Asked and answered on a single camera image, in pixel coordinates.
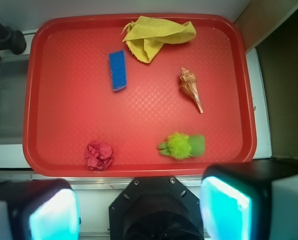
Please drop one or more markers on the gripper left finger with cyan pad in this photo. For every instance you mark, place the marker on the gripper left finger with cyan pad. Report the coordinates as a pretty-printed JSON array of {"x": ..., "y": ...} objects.
[{"x": 39, "y": 209}]

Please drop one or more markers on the red plastic tray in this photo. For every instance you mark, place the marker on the red plastic tray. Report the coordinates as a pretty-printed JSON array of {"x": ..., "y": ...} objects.
[{"x": 70, "y": 101}]

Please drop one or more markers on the brown spiral seashell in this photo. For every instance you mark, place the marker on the brown spiral seashell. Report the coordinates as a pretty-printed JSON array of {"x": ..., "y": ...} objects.
[{"x": 189, "y": 87}]

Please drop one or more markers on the yellow cloth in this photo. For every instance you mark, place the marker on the yellow cloth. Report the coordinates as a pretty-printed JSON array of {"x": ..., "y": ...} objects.
[{"x": 146, "y": 36}]

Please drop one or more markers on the blue sponge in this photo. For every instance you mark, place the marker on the blue sponge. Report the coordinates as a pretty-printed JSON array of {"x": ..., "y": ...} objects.
[{"x": 118, "y": 70}]

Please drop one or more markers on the steel sink basin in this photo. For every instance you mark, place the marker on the steel sink basin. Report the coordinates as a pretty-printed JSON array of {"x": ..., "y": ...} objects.
[{"x": 13, "y": 78}]

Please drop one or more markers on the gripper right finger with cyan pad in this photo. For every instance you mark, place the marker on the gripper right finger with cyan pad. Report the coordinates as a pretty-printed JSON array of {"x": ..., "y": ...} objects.
[{"x": 257, "y": 200}]

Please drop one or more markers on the crumpled red paper ball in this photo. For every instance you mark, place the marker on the crumpled red paper ball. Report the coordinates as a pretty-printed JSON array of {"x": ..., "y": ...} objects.
[{"x": 99, "y": 155}]

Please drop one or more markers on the green fuzzy plush toy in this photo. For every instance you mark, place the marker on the green fuzzy plush toy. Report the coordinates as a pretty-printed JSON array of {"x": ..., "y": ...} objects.
[{"x": 181, "y": 146}]

